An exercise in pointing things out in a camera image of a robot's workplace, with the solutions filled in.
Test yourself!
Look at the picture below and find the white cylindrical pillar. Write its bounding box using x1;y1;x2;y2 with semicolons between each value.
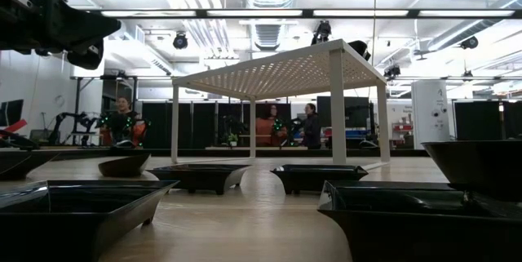
410;79;451;150

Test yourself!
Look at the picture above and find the black table frame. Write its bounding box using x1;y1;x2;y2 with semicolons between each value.
0;145;429;159

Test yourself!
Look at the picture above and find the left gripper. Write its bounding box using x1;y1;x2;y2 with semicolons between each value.
0;0;122;71

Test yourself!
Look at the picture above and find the black overhead light bar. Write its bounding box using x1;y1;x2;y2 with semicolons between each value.
87;7;522;20

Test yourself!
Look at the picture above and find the black wall screen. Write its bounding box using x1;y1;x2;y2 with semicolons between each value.
316;95;371;129

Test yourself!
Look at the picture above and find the black partition screen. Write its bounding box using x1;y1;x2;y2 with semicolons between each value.
140;101;293;149

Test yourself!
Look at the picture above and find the black gantry frame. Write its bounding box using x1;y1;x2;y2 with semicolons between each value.
71;74;139;147

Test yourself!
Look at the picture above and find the red flat object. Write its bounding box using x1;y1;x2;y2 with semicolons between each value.
0;118;29;135

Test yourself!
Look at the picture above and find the red shelf unit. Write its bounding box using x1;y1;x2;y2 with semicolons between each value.
391;121;414;149

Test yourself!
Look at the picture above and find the dark computer monitor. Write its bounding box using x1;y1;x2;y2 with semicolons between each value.
0;99;24;128

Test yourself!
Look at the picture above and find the black square mini plate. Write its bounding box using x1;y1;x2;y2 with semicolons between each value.
0;179;180;262
316;179;522;262
270;163;369;196
146;163;253;196

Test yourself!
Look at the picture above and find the black standing panel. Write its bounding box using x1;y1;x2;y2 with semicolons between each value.
503;100;522;140
453;100;503;141

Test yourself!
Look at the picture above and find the person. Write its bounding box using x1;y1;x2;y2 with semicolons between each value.
95;96;150;149
255;104;289;148
300;102;323;150

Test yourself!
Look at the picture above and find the black fluted square bowl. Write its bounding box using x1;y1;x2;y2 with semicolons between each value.
422;140;522;202

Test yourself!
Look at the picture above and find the black ceiling spotlight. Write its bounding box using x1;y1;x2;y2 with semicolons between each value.
172;31;189;51
312;20;332;46
460;35;480;50
348;39;372;62
383;64;402;82

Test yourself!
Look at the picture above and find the white perforated metal shelf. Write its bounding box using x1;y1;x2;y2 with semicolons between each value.
170;38;392;166

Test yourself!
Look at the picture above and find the black teardrop mini plate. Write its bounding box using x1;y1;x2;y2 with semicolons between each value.
97;153;152;179
0;150;60;181

